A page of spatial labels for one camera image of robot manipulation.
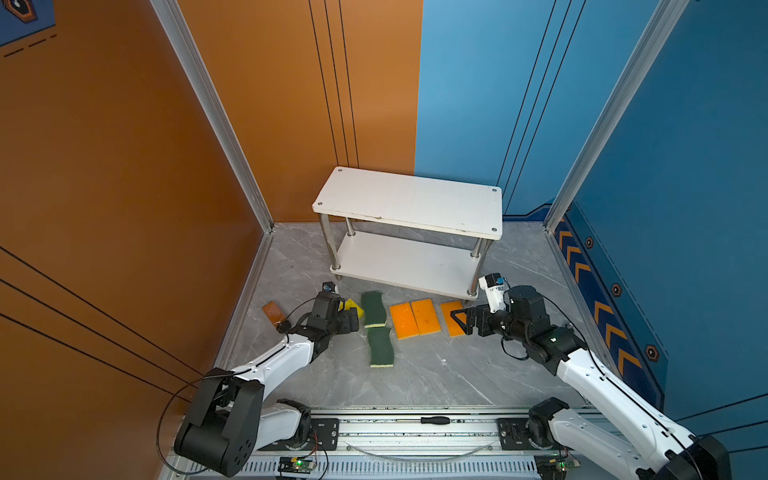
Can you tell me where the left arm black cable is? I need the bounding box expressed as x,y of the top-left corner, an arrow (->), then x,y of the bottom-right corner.
155,296 -> 319,469

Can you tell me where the orange sponge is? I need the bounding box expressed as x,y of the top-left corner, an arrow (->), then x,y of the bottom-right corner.
411,299 -> 441,336
440,301 -> 466,337
389,303 -> 420,340

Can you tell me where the aluminium corner post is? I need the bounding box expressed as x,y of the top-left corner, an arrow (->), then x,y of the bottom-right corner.
543,0 -> 689,234
150,0 -> 274,234

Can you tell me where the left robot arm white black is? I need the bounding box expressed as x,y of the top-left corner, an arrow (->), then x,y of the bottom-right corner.
173,282 -> 359,477

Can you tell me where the black screwdriver on rail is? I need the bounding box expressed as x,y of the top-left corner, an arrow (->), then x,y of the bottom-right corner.
420,416 -> 451,425

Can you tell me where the green wavy sponge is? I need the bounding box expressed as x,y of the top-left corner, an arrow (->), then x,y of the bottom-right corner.
367,327 -> 395,368
361,290 -> 387,329

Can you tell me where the right aluminium corner post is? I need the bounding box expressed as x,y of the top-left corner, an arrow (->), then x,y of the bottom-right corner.
543,0 -> 689,234

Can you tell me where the white two-tier shelf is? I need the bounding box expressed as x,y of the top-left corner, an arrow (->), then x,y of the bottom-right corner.
312,167 -> 503,302

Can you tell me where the left green circuit board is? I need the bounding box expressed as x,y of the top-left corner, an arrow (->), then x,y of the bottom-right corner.
276,456 -> 321,479

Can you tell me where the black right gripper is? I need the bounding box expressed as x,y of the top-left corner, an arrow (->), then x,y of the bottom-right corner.
450,302 -> 529,345

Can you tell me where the right green circuit board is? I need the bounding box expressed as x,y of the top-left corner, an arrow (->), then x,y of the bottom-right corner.
534,456 -> 581,480

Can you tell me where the left aluminium corner post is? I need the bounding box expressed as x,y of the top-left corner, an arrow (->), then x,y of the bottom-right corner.
150,0 -> 274,234

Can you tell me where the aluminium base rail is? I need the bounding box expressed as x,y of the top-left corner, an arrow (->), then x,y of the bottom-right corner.
157,406 -> 685,480

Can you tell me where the orange sponge middle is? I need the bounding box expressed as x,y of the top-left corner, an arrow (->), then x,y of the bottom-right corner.
411,299 -> 441,336

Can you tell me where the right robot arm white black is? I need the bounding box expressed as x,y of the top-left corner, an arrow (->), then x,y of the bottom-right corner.
450,283 -> 732,479

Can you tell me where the clear cable on rail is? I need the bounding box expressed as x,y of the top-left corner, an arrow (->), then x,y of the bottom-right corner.
341,440 -> 496,463

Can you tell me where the green circuit board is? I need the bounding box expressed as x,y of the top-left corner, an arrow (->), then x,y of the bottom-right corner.
276,456 -> 321,479
534,456 -> 581,480

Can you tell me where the orange sponge left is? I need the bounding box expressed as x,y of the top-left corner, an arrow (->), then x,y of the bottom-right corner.
389,303 -> 420,340

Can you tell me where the brown sponge by wall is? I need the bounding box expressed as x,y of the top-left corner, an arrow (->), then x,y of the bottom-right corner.
261,301 -> 287,329

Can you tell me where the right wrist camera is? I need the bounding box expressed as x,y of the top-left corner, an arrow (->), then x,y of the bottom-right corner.
478,273 -> 510,313

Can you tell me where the orange sponge right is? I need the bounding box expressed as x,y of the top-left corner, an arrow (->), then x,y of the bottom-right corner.
440,301 -> 466,337

